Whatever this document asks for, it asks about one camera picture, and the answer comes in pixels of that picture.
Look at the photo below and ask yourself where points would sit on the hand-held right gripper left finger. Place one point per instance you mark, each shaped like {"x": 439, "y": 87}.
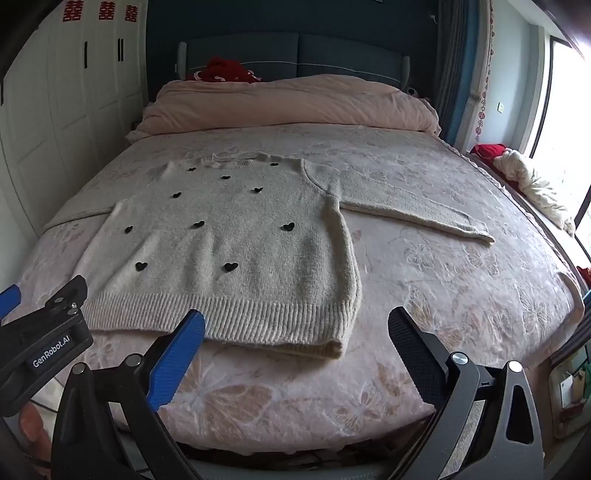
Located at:
{"x": 178, "y": 355}

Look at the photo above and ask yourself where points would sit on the blue padded headboard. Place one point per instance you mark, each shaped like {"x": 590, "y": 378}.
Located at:
{"x": 351, "y": 55}

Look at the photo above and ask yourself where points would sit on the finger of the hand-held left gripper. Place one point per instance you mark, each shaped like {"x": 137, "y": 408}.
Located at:
{"x": 69, "y": 291}
{"x": 10, "y": 299}

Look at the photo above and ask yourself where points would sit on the white wardrobe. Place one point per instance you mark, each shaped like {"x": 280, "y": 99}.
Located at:
{"x": 69, "y": 120}

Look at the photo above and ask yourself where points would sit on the white cloth pile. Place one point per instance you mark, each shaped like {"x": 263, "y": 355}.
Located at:
{"x": 535, "y": 184}

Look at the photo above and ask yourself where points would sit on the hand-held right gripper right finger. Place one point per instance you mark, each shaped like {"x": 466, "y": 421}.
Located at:
{"x": 415, "y": 350}

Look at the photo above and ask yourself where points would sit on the cluttered storage box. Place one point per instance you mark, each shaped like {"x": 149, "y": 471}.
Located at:
{"x": 572, "y": 383}

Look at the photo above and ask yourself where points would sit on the red paper decal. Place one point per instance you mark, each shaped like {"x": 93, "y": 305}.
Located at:
{"x": 107, "y": 11}
{"x": 131, "y": 13}
{"x": 71, "y": 10}

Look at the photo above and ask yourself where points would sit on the person's left hand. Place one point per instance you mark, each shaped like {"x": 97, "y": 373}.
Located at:
{"x": 36, "y": 427}

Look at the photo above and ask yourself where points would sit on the window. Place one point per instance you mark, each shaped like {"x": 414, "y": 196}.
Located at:
{"x": 563, "y": 115}

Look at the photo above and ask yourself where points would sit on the cream sweater with black hearts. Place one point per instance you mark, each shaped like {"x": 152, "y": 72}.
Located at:
{"x": 231, "y": 240}

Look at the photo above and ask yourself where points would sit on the grey blue curtain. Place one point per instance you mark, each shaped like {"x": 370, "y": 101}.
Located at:
{"x": 455, "y": 69}

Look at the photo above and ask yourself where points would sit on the red cloth by window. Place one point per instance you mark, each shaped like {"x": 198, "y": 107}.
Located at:
{"x": 489, "y": 151}

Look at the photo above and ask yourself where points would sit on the pink duvet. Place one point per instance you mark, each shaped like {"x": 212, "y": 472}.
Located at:
{"x": 300, "y": 101}

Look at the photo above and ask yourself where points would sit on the pink floral bedspread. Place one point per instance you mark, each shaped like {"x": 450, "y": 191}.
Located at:
{"x": 438, "y": 295}

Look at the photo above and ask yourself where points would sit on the red cloth by headboard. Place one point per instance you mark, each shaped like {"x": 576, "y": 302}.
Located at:
{"x": 224, "y": 69}

